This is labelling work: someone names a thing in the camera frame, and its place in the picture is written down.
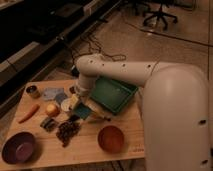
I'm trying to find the blue-grey cloth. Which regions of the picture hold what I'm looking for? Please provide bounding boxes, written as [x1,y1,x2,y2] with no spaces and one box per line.
[42,87,68,105]

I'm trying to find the black office chair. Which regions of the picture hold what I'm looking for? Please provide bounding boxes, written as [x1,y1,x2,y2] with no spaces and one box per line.
[143,0,178,30]

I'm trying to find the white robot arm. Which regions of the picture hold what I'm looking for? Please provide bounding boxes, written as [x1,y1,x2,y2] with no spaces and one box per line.
[75,54,212,171]

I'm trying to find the small metal can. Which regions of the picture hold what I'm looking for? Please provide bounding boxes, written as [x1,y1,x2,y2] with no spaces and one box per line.
[26,85,40,99]

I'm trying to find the purple bowl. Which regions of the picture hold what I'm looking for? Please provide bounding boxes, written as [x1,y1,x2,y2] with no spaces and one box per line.
[2,132,35,164]

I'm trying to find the orange carrot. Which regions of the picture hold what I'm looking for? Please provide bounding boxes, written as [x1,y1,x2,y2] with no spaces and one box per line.
[18,104,40,124]

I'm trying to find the yellow teal sponge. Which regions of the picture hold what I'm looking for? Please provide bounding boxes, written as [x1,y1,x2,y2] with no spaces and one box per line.
[69,94,92,120]

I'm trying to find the dark grape bunch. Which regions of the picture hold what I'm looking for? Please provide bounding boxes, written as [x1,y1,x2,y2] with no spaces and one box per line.
[56,121,80,147]

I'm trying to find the green plastic tray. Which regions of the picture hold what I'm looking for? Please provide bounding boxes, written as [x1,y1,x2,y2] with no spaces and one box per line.
[90,77,138,115]

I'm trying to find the white paper cup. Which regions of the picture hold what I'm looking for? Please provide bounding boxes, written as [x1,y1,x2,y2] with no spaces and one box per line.
[61,98,71,112]

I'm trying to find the orange-brown bowl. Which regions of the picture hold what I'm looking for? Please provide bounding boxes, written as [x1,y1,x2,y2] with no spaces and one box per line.
[97,125,125,153]

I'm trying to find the black cables on floor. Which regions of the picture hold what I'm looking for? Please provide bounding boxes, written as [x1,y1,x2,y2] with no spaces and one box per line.
[56,33,127,72]

